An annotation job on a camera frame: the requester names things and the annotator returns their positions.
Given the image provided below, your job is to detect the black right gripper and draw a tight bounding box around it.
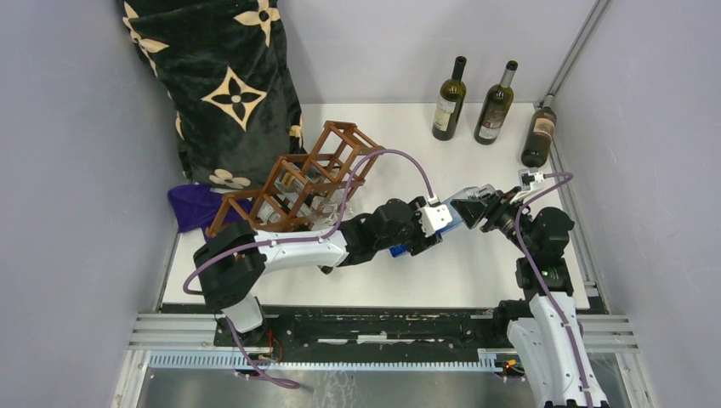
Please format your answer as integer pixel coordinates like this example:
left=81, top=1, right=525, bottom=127
left=451, top=185, right=537, bottom=257

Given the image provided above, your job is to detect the blue square vodka bottle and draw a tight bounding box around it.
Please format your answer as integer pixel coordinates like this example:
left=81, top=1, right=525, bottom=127
left=389, top=184, right=497, bottom=259

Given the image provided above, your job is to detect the brown wooden wine rack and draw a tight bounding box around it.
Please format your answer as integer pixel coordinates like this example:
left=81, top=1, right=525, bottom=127
left=205, top=121, right=383, bottom=238

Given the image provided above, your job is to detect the green wine bottle black cap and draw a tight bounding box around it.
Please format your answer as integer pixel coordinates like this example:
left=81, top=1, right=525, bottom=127
left=432, top=56, right=467, bottom=141

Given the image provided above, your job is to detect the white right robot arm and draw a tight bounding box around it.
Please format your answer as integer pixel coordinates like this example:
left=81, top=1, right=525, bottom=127
left=451, top=190, right=610, bottom=407

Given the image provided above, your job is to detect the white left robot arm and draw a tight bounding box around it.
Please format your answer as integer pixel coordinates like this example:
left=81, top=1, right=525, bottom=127
left=191, top=196, right=452, bottom=347

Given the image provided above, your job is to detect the green wine bottle grey cap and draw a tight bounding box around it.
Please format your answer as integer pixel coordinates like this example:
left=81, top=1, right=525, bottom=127
left=474, top=60, right=518, bottom=145

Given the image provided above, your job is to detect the purple cloth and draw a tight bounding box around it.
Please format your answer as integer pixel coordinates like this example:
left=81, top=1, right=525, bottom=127
left=167, top=184, right=223, bottom=233

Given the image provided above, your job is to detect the black floral plush blanket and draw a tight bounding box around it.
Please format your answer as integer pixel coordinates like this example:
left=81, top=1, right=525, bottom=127
left=117, top=1, right=304, bottom=190

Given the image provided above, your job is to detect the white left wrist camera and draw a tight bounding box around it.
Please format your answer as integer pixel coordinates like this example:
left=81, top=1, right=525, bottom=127
left=419, top=204, right=453, bottom=237

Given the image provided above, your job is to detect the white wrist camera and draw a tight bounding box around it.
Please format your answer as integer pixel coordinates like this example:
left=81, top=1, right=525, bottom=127
left=511, top=167, right=546, bottom=203
left=419, top=204, right=453, bottom=237

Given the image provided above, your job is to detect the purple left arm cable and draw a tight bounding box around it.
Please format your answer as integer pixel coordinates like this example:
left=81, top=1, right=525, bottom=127
left=182, top=149, right=438, bottom=391

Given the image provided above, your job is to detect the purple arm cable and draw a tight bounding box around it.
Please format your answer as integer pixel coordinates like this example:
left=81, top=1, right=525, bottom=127
left=512, top=171, right=595, bottom=408
left=182, top=149, right=438, bottom=391

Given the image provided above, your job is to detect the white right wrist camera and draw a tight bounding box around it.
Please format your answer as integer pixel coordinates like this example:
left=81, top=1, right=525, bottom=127
left=511, top=167, right=546, bottom=203

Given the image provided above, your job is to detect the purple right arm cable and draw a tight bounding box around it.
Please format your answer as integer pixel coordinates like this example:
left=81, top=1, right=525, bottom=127
left=512, top=171, right=595, bottom=408

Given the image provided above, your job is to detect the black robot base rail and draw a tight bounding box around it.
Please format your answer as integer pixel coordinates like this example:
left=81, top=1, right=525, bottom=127
left=239, top=300, right=531, bottom=363

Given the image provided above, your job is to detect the grey aluminium wall rail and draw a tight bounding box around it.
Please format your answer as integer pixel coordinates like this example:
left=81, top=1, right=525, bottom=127
left=546, top=0, right=612, bottom=96

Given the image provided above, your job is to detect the grey slotted cable duct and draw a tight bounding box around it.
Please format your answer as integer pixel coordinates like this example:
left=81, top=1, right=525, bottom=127
left=147, top=350, right=502, bottom=373

